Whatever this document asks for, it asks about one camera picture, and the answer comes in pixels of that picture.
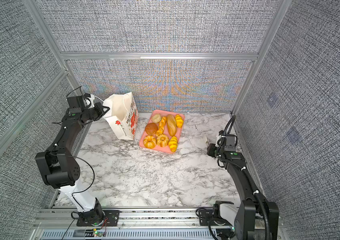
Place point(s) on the round brown fake bun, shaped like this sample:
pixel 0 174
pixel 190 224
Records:
pixel 151 128

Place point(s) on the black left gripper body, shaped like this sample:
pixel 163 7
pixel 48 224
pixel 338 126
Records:
pixel 94 113

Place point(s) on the small yellow fake bread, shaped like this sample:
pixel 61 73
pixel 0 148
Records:
pixel 162 140

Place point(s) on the yellow striped long fake bread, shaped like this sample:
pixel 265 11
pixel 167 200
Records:
pixel 173 144

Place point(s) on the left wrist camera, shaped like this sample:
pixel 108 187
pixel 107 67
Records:
pixel 89 100

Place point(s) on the white floral paper bag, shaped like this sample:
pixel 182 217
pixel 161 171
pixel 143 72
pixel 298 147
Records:
pixel 122 115

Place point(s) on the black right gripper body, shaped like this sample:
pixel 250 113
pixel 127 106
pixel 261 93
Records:
pixel 215 151

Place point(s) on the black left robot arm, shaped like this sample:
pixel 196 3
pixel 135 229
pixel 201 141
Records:
pixel 59 168

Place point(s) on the pink plastic tray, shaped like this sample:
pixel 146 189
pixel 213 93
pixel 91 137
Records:
pixel 178 134

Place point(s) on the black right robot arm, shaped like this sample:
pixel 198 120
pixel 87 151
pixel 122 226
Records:
pixel 245 192

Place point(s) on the long orange fake bread loaf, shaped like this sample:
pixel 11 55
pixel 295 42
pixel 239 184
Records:
pixel 171 125

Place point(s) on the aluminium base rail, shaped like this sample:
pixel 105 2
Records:
pixel 125 223

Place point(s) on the pale round fake bun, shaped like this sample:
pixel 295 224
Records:
pixel 156 118

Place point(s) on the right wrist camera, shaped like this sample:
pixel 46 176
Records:
pixel 218 140

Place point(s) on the yellow twisted fake bread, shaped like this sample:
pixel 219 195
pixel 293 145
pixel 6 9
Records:
pixel 161 126

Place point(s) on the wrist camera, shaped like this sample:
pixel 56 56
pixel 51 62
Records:
pixel 218 140
pixel 89 100

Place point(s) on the yellow striped oval fake bread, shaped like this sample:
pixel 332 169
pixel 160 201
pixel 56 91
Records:
pixel 179 121

